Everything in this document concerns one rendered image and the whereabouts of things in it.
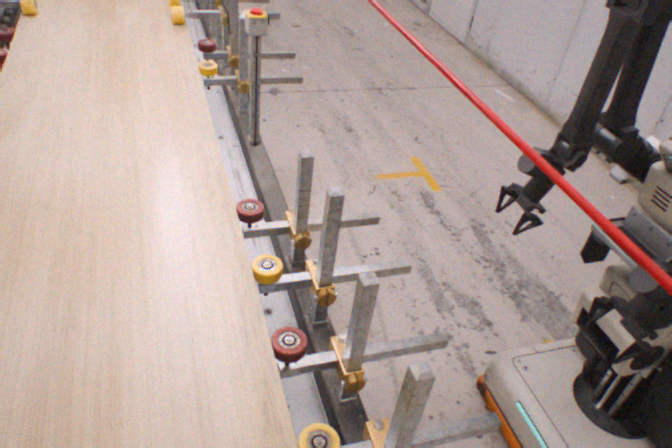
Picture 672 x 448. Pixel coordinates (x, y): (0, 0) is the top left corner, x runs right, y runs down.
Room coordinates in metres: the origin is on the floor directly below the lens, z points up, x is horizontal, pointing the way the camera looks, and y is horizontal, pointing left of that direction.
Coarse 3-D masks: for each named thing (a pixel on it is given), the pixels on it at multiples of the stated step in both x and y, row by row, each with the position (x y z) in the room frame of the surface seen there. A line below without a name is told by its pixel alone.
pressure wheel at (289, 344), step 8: (280, 328) 0.83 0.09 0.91; (288, 328) 0.83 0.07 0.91; (296, 328) 0.83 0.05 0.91; (272, 336) 0.80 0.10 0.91; (280, 336) 0.80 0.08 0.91; (288, 336) 0.80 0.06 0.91; (296, 336) 0.81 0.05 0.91; (304, 336) 0.81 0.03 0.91; (272, 344) 0.78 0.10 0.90; (280, 344) 0.78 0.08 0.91; (288, 344) 0.79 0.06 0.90; (296, 344) 0.79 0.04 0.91; (304, 344) 0.79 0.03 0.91; (280, 352) 0.76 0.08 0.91; (288, 352) 0.76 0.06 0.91; (296, 352) 0.77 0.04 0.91; (304, 352) 0.78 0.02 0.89; (280, 360) 0.76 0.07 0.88; (288, 360) 0.76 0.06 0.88; (296, 360) 0.76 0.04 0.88
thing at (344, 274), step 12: (372, 264) 1.15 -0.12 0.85; (384, 264) 1.16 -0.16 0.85; (396, 264) 1.16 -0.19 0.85; (408, 264) 1.17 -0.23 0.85; (288, 276) 1.06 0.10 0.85; (300, 276) 1.06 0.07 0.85; (336, 276) 1.09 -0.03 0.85; (348, 276) 1.10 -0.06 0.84; (384, 276) 1.14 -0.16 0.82; (264, 288) 1.01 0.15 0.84; (276, 288) 1.02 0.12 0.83; (288, 288) 1.04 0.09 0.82; (300, 288) 1.05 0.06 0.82
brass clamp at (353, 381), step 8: (336, 336) 0.89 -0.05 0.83; (336, 344) 0.87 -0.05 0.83; (344, 344) 0.87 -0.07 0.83; (336, 352) 0.84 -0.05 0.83; (336, 368) 0.83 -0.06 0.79; (344, 368) 0.80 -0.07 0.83; (344, 376) 0.78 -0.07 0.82; (352, 376) 0.78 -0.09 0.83; (360, 376) 0.78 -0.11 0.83; (344, 384) 0.77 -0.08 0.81; (352, 384) 0.77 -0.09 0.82; (360, 384) 0.78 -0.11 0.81; (352, 392) 0.77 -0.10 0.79
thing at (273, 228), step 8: (344, 216) 1.38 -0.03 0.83; (352, 216) 1.38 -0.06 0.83; (360, 216) 1.39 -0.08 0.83; (368, 216) 1.40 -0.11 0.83; (376, 216) 1.40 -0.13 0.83; (256, 224) 1.28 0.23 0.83; (264, 224) 1.28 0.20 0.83; (272, 224) 1.29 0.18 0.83; (280, 224) 1.30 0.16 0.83; (288, 224) 1.30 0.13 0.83; (312, 224) 1.32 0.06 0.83; (320, 224) 1.33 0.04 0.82; (344, 224) 1.36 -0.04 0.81; (352, 224) 1.37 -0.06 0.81; (360, 224) 1.38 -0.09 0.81; (368, 224) 1.39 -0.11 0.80; (248, 232) 1.24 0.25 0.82; (256, 232) 1.25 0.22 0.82; (264, 232) 1.26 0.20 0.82; (272, 232) 1.27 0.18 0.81; (280, 232) 1.28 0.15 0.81; (288, 232) 1.29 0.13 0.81
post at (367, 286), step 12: (360, 276) 0.82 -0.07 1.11; (372, 276) 0.81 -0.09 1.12; (360, 288) 0.80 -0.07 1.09; (372, 288) 0.80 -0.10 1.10; (360, 300) 0.79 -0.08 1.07; (372, 300) 0.80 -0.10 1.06; (360, 312) 0.79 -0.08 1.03; (372, 312) 0.80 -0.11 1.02; (360, 324) 0.79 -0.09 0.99; (348, 336) 0.81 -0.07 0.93; (360, 336) 0.80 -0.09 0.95; (348, 348) 0.80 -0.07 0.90; (360, 348) 0.80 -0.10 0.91; (348, 360) 0.79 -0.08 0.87; (360, 360) 0.80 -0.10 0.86; (348, 396) 0.80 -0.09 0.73
